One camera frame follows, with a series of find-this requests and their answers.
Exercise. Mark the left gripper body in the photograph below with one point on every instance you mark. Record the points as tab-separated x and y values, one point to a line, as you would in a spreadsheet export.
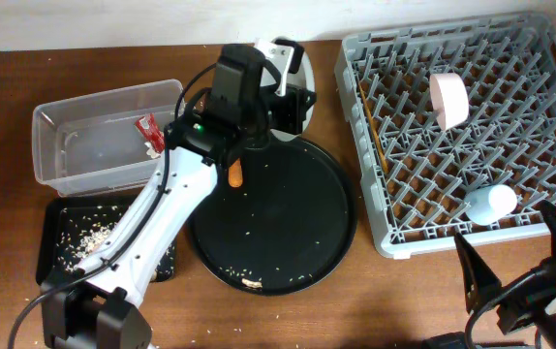
284	112

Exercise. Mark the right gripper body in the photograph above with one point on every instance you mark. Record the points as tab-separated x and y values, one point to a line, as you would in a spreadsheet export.
525	299

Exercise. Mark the grey plate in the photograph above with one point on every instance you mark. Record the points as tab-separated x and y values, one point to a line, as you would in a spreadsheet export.
303	78

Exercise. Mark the blue cup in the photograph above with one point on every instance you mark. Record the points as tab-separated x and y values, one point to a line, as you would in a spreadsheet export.
490	204

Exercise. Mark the wooden chopstick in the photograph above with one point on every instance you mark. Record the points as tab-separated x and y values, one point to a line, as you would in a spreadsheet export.
372	128

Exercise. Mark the orange carrot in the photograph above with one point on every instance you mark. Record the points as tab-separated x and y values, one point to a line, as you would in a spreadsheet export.
235	174

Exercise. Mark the red snack wrapper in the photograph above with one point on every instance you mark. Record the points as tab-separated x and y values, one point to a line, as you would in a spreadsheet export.
149	129

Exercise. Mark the pink bowl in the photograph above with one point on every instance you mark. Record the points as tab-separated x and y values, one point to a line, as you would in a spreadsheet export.
449	99

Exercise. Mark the white tissue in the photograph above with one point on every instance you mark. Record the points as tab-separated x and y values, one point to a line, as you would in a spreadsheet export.
151	152

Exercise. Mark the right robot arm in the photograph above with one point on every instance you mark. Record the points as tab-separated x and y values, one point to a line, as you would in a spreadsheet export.
464	339

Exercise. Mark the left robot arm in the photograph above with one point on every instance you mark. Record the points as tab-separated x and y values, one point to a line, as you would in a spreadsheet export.
256	91

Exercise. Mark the grey dishwasher rack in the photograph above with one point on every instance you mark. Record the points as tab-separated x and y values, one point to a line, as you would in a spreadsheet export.
508	65

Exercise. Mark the round black tray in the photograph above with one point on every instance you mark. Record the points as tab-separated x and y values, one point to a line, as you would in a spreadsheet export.
289	225

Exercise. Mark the peanut on tray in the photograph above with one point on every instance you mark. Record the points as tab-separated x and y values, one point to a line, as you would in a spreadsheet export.
251	284

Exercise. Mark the clear plastic bin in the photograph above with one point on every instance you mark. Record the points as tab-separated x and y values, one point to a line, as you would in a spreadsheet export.
90	145

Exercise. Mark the black rectangular tray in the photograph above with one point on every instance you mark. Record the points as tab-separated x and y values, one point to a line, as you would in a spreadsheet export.
50	228

